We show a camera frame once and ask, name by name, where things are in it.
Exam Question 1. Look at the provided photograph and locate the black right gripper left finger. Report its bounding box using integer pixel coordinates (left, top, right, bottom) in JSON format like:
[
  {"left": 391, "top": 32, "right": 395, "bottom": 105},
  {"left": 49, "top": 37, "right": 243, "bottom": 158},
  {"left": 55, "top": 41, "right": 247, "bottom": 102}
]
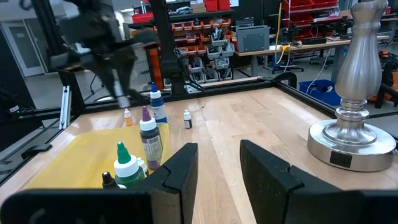
[{"left": 0, "top": 143, "right": 199, "bottom": 224}]

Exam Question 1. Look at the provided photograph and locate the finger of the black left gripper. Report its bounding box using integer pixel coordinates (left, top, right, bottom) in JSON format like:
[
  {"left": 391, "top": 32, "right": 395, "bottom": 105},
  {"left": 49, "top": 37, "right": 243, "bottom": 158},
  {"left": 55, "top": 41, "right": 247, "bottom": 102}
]
[
  {"left": 119, "top": 57, "right": 136, "bottom": 107},
  {"left": 93, "top": 60, "right": 121, "bottom": 101}
]

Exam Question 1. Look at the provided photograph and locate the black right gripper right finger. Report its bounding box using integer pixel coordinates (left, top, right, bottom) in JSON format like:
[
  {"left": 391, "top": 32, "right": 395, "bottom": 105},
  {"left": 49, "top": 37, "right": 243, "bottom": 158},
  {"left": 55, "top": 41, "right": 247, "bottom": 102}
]
[{"left": 239, "top": 139, "right": 398, "bottom": 224}]

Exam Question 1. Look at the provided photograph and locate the large black food coloring bottle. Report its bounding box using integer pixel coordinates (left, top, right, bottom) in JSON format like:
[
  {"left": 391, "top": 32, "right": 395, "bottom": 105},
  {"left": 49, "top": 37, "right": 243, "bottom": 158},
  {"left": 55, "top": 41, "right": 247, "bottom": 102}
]
[{"left": 101, "top": 170, "right": 127, "bottom": 190}]

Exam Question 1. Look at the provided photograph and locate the large green food coloring bottle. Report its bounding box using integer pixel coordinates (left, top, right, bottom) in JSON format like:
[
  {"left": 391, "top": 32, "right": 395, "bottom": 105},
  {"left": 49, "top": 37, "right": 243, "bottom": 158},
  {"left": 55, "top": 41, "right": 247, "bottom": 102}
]
[{"left": 113, "top": 141, "right": 147, "bottom": 189}]

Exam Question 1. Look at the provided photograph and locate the small white-capped coloring bottle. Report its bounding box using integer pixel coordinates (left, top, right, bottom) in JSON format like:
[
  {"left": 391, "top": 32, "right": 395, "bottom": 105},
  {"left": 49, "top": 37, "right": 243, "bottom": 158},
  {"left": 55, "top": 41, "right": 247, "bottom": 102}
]
[{"left": 136, "top": 157, "right": 150, "bottom": 177}]

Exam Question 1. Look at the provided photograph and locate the large purple food coloring bottle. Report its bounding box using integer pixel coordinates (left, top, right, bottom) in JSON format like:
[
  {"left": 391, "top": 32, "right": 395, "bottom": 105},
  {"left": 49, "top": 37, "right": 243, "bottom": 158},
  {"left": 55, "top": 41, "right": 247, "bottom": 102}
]
[{"left": 139, "top": 106, "right": 164, "bottom": 170}]

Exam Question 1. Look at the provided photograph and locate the large blue food coloring bottle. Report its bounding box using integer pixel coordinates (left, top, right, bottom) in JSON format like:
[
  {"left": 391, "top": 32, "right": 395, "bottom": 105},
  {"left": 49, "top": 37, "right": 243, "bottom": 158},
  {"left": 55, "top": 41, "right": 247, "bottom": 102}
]
[{"left": 149, "top": 82, "right": 168, "bottom": 124}]

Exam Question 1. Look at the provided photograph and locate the silver aluminium extrusion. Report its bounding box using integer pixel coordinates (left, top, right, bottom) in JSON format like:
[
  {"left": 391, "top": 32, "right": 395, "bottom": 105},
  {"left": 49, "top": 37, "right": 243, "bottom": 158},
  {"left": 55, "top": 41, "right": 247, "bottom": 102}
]
[{"left": 58, "top": 85, "right": 73, "bottom": 131}]

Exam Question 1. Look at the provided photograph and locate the yellow plastic tray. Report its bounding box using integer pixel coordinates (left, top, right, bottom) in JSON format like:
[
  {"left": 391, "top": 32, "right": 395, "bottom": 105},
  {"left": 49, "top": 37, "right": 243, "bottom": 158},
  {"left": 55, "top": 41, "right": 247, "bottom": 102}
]
[{"left": 24, "top": 122, "right": 171, "bottom": 190}]

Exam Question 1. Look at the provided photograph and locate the shelf rack with parts bins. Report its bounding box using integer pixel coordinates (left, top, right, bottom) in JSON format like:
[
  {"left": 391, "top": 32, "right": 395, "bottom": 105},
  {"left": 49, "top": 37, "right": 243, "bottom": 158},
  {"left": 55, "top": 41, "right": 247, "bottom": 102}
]
[{"left": 130, "top": 0, "right": 237, "bottom": 82}]

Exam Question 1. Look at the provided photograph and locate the blue plastic bin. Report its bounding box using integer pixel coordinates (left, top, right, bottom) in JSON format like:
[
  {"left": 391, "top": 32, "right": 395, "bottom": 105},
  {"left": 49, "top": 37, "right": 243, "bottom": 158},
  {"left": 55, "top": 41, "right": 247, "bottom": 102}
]
[{"left": 298, "top": 79, "right": 343, "bottom": 106}]

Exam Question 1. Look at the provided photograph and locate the black office chair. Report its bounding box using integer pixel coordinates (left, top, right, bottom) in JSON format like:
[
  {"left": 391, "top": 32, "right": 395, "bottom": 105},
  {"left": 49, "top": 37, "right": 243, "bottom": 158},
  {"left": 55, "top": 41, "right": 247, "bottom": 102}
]
[{"left": 271, "top": 51, "right": 305, "bottom": 75}]

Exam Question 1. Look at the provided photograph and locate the orange shop vacuum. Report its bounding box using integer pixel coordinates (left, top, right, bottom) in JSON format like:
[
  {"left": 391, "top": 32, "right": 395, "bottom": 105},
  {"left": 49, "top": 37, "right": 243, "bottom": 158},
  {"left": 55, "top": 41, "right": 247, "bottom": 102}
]
[{"left": 368, "top": 49, "right": 398, "bottom": 109}]

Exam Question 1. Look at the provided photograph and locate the long wooden workbench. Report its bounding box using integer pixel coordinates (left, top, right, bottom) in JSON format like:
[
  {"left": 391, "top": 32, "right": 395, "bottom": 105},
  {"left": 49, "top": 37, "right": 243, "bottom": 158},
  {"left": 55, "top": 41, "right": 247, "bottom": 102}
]
[{"left": 234, "top": 34, "right": 391, "bottom": 78}]

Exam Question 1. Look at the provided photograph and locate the rack of red bins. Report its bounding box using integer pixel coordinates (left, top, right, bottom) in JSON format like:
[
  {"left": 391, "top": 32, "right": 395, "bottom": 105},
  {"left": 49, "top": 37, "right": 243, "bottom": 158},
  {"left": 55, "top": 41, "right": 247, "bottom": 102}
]
[{"left": 283, "top": 0, "right": 340, "bottom": 40}]

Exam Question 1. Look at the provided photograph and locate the black aluminium table frame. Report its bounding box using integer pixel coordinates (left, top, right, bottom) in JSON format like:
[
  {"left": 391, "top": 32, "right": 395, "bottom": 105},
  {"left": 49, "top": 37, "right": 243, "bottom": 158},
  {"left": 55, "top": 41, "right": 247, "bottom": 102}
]
[{"left": 0, "top": 0, "right": 398, "bottom": 186}]

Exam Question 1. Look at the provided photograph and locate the yellow hanging extension cable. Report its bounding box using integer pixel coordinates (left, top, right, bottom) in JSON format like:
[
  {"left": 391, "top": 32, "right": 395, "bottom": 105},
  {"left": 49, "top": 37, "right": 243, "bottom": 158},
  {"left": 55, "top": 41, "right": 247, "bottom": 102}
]
[{"left": 273, "top": 2, "right": 292, "bottom": 65}]

